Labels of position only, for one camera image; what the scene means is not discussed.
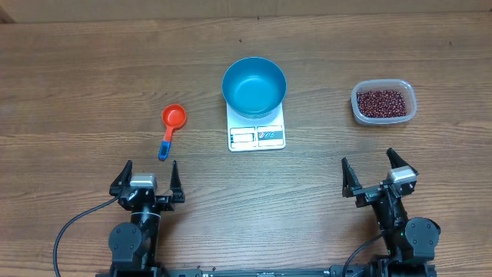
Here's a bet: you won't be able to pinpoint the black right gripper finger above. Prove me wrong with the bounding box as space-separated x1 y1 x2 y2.
386 148 418 174
341 158 363 198

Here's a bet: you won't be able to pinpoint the teal plastic bowl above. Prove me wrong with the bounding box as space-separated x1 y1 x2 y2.
221 57 288 118

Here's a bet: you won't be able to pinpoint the clear plastic container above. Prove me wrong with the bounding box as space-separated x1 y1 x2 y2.
351 79 417 125

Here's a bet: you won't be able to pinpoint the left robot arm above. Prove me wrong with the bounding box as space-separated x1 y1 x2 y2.
107 160 185 276

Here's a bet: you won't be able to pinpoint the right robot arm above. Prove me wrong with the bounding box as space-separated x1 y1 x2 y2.
338 148 441 277

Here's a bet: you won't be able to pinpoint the red scoop with blue handle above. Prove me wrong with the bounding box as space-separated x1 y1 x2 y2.
158 104 187 161

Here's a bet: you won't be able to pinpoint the red adzuki beans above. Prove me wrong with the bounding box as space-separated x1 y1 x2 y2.
356 90 407 118

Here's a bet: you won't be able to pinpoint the white digital kitchen scale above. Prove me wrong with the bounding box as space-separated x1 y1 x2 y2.
226 105 286 152

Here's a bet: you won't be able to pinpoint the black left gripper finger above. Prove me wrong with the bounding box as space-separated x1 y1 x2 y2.
170 160 185 203
109 160 133 196

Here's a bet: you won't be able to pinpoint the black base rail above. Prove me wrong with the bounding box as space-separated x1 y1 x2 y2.
161 265 374 277

